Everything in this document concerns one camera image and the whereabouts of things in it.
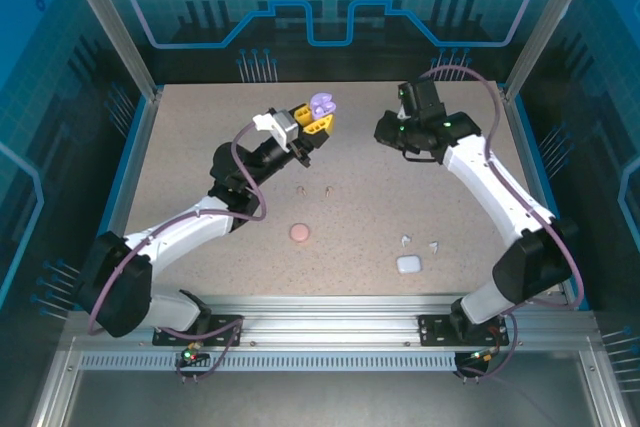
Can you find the clear blue printed back panel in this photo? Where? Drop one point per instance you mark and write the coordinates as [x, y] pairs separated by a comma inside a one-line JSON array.
[[300, 62]]

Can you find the white earbud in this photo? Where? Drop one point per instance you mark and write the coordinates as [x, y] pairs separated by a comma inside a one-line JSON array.
[[404, 239], [434, 247]]

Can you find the blue printed side panel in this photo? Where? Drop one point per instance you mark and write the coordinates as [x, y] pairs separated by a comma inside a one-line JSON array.
[[40, 147], [600, 122]]

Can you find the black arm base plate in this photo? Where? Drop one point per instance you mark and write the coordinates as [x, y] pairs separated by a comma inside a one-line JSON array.
[[230, 322], [432, 329]]

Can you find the small connector board with LEDs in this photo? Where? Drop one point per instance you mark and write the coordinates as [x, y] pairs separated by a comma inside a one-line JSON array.
[[192, 358], [477, 357]]

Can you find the aluminium mounting rail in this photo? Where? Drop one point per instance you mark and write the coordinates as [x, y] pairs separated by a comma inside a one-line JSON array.
[[325, 317]]

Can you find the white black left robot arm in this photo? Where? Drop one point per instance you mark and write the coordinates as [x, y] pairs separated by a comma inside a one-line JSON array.
[[175, 232]]

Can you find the aluminium frame post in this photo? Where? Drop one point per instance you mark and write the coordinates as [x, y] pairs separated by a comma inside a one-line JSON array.
[[545, 22], [116, 22]]

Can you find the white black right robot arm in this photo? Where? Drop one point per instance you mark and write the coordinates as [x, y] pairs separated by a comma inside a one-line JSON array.
[[480, 172]]

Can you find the white earbud charging case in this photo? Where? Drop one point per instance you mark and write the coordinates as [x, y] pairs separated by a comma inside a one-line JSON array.
[[409, 264]]

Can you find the purple earbud charging case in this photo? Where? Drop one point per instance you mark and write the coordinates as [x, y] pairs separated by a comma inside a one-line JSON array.
[[322, 104]]

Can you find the pink earbud charging case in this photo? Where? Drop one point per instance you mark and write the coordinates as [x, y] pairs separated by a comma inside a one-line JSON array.
[[300, 232]]

